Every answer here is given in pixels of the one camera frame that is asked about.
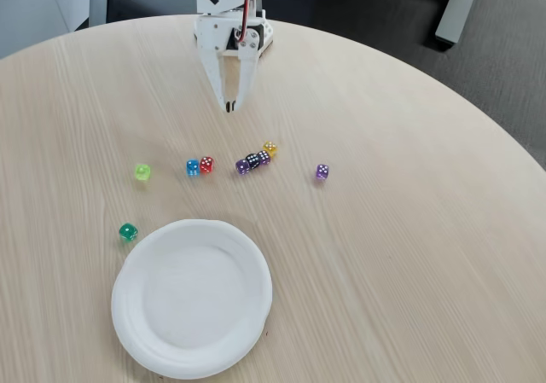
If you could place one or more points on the yellow translucent die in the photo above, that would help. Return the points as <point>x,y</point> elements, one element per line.
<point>270,148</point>

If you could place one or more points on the grey desk leg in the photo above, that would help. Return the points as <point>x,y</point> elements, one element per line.
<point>454,12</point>

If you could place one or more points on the red translucent die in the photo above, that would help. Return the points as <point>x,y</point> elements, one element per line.
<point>207,164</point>

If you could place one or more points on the blue translucent die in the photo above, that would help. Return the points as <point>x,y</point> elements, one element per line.
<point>193,167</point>

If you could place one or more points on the dark green translucent die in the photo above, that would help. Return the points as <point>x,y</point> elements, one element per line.
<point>127,232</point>

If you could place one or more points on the light green translucent die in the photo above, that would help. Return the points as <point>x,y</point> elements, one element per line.
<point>142,172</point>

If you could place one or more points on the purple translucent die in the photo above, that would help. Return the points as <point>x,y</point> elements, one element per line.
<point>242,166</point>
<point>263,157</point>
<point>322,172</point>

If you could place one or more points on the black die white pips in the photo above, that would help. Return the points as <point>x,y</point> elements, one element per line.
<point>252,160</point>

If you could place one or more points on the white cabinet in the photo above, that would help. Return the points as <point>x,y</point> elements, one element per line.
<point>34,7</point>

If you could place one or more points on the white paper plate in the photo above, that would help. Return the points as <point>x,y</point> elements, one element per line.
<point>192,297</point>

